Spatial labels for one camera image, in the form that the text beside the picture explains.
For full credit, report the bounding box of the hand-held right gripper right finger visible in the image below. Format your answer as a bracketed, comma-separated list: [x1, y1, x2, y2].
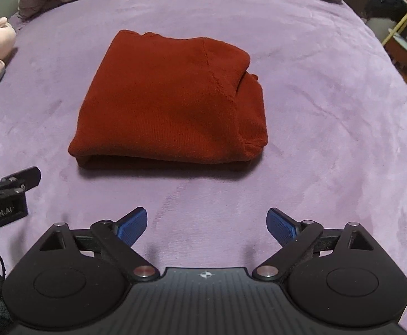
[252, 207, 375, 282]

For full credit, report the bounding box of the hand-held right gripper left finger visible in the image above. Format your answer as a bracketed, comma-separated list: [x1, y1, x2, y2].
[39, 207, 161, 282]

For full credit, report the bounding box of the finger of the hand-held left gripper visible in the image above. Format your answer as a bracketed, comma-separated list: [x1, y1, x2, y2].
[0, 167, 42, 200]

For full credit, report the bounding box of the red knit sweater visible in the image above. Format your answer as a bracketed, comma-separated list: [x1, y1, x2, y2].
[68, 30, 269, 167]

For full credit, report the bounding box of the dark clothes pile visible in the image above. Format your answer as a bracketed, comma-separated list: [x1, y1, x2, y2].
[364, 0, 407, 22]

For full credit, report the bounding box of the purple bed sheet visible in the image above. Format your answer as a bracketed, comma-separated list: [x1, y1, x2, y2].
[0, 0, 407, 334]

